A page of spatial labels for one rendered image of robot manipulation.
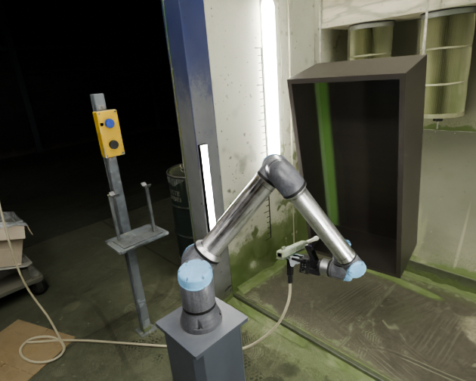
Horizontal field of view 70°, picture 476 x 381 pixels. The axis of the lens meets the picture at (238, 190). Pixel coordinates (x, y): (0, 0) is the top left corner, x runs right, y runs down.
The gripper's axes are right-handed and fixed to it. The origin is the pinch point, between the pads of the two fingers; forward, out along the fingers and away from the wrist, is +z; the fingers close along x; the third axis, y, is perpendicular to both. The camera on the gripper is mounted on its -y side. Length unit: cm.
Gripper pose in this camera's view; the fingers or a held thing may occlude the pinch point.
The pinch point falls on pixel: (289, 255)
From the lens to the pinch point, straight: 200.5
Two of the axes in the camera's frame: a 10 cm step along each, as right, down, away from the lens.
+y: -0.2, 9.9, 1.3
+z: -8.0, -0.9, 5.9
